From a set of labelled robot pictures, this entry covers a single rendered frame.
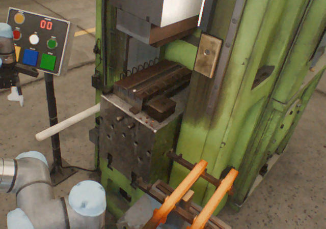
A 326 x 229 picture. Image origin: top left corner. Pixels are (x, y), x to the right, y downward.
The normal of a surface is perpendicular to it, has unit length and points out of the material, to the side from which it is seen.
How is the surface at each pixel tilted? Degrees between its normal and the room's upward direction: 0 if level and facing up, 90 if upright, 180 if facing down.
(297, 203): 0
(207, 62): 90
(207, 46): 90
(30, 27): 60
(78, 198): 0
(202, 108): 90
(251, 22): 90
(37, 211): 2
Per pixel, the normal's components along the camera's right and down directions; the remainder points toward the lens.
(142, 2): -0.64, 0.38
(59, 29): -0.15, 0.07
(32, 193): 0.04, -0.79
